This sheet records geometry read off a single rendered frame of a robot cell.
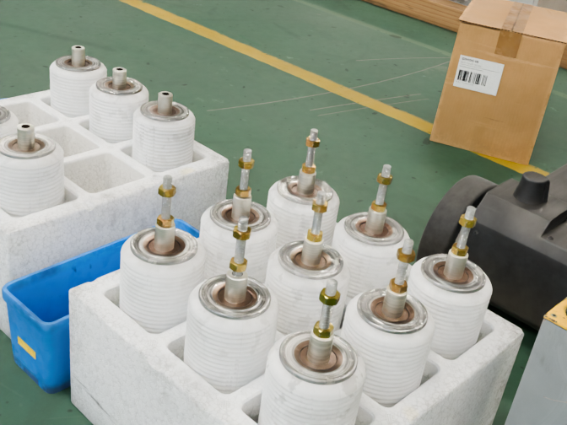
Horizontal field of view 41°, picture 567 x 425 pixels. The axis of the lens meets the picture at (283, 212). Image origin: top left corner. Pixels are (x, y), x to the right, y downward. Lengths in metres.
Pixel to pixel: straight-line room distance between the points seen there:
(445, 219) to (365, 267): 0.31
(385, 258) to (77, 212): 0.43
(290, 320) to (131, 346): 0.18
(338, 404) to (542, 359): 0.21
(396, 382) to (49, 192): 0.53
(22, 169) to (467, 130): 1.14
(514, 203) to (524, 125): 0.67
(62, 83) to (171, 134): 0.26
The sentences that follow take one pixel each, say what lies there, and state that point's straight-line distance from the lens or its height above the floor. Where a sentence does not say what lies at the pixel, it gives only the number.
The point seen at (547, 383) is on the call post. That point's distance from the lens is 0.81.
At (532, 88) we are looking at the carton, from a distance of 1.83.
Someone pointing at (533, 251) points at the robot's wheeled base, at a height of 0.17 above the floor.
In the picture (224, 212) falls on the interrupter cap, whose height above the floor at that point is 0.25.
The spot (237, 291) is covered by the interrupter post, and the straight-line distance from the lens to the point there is 0.79.
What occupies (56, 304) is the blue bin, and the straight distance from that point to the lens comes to 1.11.
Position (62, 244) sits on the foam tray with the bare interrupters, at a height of 0.13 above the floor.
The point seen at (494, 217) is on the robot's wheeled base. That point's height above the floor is 0.19.
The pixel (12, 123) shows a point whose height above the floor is 0.25.
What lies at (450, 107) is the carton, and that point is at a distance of 1.87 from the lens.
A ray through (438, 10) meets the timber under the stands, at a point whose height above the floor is 0.06.
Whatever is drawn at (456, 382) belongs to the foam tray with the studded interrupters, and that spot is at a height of 0.18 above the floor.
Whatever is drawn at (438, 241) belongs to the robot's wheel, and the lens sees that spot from 1.22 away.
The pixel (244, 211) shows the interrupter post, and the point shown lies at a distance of 0.93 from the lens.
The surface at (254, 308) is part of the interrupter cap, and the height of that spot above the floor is 0.25.
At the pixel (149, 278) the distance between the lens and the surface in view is 0.84.
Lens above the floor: 0.73
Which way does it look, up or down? 30 degrees down
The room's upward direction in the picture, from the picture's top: 8 degrees clockwise
